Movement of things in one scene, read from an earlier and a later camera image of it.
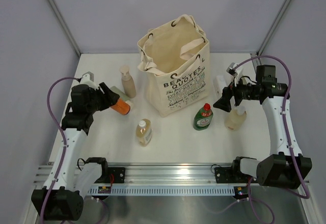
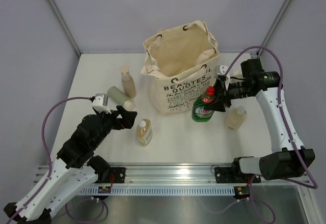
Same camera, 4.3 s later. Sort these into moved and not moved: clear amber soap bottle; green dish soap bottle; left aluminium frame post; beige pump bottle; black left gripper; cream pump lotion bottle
Moved: black left gripper; green dish soap bottle
Not moved: clear amber soap bottle; cream pump lotion bottle; left aluminium frame post; beige pump bottle
